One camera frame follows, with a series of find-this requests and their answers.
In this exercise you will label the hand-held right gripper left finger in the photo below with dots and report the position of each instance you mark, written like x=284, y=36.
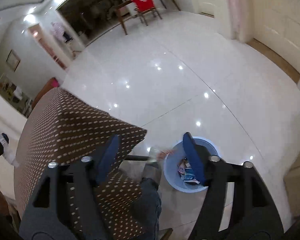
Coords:
x=108, y=155

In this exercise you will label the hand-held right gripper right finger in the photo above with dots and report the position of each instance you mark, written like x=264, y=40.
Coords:
x=193, y=157

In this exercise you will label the blue white plastic packet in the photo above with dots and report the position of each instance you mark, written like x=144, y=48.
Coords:
x=188, y=177

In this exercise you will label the blue plastic bin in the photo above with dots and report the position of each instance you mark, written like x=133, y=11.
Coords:
x=171, y=177

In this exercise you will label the brown polka-dot tablecloth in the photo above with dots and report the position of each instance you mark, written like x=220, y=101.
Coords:
x=65, y=135

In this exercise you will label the person's jeans leg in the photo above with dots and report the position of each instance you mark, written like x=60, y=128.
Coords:
x=150, y=205

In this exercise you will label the red bench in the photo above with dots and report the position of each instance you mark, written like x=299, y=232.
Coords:
x=51, y=85

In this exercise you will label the hanging pale jacket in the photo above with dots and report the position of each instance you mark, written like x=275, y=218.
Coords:
x=58, y=31

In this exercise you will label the framed bird picture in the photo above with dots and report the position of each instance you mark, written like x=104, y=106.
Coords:
x=13, y=60

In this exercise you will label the dark glass doorway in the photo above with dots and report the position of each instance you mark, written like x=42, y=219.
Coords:
x=90, y=10

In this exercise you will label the wooden dining table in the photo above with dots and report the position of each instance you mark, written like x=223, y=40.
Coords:
x=125, y=5

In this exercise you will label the pink curtain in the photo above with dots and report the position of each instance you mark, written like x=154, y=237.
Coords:
x=233, y=7

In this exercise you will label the chair with red cover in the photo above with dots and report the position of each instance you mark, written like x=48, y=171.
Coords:
x=143, y=1

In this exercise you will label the white panel door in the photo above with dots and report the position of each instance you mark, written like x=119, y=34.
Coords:
x=282, y=17

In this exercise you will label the black table frame bar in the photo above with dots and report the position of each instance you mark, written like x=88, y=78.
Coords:
x=137, y=158

